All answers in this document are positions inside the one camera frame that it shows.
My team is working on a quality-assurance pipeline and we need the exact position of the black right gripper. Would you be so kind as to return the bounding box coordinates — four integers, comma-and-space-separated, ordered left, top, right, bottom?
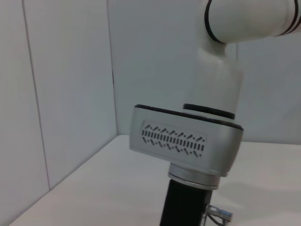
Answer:
159, 179, 213, 226

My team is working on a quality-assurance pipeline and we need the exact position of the thin grey cable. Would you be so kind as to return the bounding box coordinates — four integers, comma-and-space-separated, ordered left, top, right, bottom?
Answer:
203, 212, 230, 226

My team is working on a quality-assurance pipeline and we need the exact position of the silver metal cable connector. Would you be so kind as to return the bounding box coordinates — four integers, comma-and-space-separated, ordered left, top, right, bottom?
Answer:
205, 204, 234, 222

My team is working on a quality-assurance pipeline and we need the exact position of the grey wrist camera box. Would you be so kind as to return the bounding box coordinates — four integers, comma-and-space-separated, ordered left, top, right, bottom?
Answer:
128, 103, 245, 178

